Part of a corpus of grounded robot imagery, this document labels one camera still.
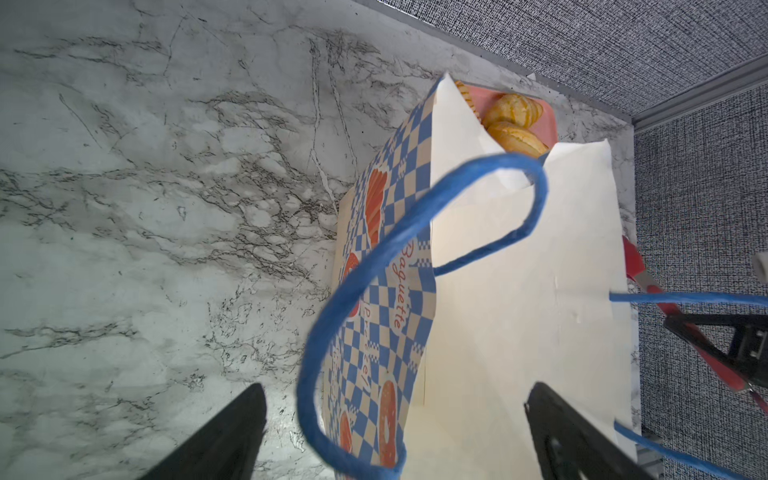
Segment red silicone kitchen tongs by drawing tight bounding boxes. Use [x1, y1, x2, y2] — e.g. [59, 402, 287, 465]
[621, 235, 768, 415]

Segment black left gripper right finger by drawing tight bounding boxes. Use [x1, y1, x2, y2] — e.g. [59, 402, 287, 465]
[525, 382, 650, 480]

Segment checkered paper bread bag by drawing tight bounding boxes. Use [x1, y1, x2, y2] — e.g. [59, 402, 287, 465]
[296, 73, 768, 480]

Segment pink plastic tray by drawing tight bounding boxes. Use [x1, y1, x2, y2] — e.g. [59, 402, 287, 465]
[465, 83, 558, 148]

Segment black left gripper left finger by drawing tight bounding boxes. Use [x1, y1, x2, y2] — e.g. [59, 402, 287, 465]
[143, 383, 267, 479]

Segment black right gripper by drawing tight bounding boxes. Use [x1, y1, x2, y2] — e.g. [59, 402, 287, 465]
[663, 311, 768, 389]

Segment long twisted bread stick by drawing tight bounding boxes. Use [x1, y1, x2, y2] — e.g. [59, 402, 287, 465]
[454, 80, 481, 120]

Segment oval french bread loaf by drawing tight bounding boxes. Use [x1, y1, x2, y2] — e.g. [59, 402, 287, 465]
[487, 121, 550, 158]

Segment croissant at tray back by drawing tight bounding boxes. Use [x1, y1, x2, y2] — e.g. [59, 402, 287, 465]
[482, 93, 543, 128]

